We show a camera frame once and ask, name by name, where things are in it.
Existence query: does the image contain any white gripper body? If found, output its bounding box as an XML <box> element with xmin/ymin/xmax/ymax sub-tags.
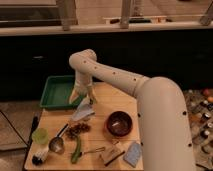
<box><xmin>74</xmin><ymin>71</ymin><xmax>93</xmax><ymax>95</ymax></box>

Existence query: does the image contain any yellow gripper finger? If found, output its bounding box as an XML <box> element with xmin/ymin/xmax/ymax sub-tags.
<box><xmin>69</xmin><ymin>88</ymin><xmax>79</xmax><ymax>104</ymax></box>
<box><xmin>88</xmin><ymin>86</ymin><xmax>97</xmax><ymax>103</ymax></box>

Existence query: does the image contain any light blue towel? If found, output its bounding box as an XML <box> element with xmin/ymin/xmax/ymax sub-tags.
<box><xmin>71</xmin><ymin>98</ymin><xmax>94</xmax><ymax>121</ymax></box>

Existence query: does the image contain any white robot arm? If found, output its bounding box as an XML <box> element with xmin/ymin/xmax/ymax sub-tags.
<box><xmin>69</xmin><ymin>49</ymin><xmax>196</xmax><ymax>171</ymax></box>

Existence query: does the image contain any green paper cup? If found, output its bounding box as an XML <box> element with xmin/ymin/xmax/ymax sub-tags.
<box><xmin>32</xmin><ymin>128</ymin><xmax>48</xmax><ymax>145</ymax></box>

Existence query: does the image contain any green plastic tray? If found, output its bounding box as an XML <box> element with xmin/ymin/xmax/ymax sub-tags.
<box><xmin>40</xmin><ymin>75</ymin><xmax>83</xmax><ymax>110</ymax></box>

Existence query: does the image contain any brown pine cone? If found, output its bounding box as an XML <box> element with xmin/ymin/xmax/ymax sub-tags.
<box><xmin>65</xmin><ymin>123</ymin><xmax>91</xmax><ymax>140</ymax></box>

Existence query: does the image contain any dark red bowl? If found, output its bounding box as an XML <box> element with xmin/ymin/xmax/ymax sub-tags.
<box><xmin>105</xmin><ymin>111</ymin><xmax>133</xmax><ymax>137</ymax></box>

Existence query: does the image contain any metal measuring scoop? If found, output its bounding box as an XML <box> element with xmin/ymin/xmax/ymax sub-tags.
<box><xmin>49</xmin><ymin>124</ymin><xmax>68</xmax><ymax>154</ymax></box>

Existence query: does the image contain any green vegetable pod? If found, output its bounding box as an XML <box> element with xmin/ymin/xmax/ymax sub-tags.
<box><xmin>71</xmin><ymin>136</ymin><xmax>81</xmax><ymax>164</ymax></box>

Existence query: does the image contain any wooden block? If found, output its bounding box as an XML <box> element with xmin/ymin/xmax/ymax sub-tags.
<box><xmin>100</xmin><ymin>145</ymin><xmax>125</xmax><ymax>166</ymax></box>

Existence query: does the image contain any blue grey sponge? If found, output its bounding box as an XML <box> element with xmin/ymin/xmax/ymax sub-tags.
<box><xmin>123</xmin><ymin>142</ymin><xmax>142</xmax><ymax>168</ymax></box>

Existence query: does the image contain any shelf of bottles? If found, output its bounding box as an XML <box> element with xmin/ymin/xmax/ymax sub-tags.
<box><xmin>184</xmin><ymin>89</ymin><xmax>213</xmax><ymax>171</ymax></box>

